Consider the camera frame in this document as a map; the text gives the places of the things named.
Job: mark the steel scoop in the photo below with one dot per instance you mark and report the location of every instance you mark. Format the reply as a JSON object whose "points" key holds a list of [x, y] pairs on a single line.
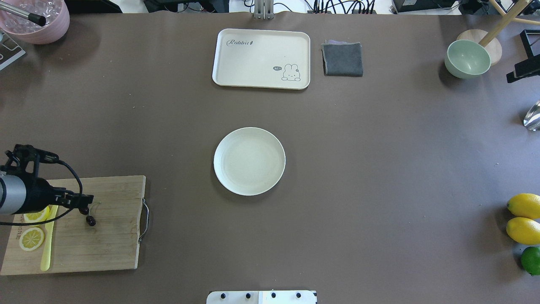
{"points": [[531, 119]]}

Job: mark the lemon slice near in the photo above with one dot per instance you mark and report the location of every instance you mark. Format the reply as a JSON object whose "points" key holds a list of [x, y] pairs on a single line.
{"points": [[31, 239]]}

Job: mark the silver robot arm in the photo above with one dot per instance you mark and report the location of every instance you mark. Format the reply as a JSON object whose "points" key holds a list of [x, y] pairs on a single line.
{"points": [[21, 195]]}

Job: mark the wooden cutting board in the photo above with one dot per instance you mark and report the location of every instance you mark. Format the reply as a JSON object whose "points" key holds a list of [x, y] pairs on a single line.
{"points": [[113, 243]]}

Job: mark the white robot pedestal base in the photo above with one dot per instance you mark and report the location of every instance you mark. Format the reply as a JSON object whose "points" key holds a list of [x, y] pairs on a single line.
{"points": [[263, 297]]}

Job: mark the lemon slice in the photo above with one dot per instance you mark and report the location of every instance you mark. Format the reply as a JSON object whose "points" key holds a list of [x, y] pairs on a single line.
{"points": [[37, 217], [31, 239]]}

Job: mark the green lime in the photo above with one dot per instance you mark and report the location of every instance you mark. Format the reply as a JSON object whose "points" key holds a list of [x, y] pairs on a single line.
{"points": [[530, 260]]}

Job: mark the wooden cup rack stand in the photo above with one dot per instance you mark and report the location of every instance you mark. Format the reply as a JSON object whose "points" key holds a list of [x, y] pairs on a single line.
{"points": [[488, 40]]}

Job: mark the lemon slice far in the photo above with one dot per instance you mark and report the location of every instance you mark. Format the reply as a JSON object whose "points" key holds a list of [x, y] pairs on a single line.
{"points": [[37, 217]]}

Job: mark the dark red cherry pair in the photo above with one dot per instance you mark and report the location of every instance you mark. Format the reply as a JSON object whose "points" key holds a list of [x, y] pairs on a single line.
{"points": [[88, 212]]}

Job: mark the grey folded cloth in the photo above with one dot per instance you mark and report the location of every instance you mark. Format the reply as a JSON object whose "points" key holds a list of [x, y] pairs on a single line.
{"points": [[342, 58]]}

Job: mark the yellow lemon near lime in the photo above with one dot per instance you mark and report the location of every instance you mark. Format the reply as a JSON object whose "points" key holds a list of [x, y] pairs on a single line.
{"points": [[525, 205]]}

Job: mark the yellow lemon near scoop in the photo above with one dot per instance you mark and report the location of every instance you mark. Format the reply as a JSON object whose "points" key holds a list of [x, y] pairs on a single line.
{"points": [[524, 231]]}

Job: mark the yellow plastic knife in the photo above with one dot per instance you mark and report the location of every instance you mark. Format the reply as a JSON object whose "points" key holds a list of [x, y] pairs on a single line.
{"points": [[46, 255]]}

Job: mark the aluminium frame post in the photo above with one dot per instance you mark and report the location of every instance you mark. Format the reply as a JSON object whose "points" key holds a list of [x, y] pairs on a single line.
{"points": [[263, 9]]}

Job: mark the cream round plate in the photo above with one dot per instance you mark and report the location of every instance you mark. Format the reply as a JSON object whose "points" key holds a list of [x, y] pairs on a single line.
{"points": [[249, 161]]}

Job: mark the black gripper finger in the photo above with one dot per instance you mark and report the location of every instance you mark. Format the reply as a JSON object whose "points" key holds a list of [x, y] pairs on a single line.
{"points": [[524, 69]]}

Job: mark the pink bowl with ice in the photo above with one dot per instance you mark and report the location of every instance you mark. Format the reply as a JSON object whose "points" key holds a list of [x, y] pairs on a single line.
{"points": [[35, 21]]}

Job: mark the cream rabbit tray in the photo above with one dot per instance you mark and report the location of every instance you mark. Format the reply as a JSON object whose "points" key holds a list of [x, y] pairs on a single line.
{"points": [[262, 59]]}

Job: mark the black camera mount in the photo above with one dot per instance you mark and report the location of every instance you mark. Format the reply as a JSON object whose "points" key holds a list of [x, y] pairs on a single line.
{"points": [[25, 160]]}

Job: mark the mint green bowl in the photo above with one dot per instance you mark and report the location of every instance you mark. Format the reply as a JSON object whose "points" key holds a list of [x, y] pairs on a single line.
{"points": [[466, 59]]}

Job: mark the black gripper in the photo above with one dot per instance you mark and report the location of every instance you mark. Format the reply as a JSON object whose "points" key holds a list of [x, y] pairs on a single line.
{"points": [[39, 194]]}

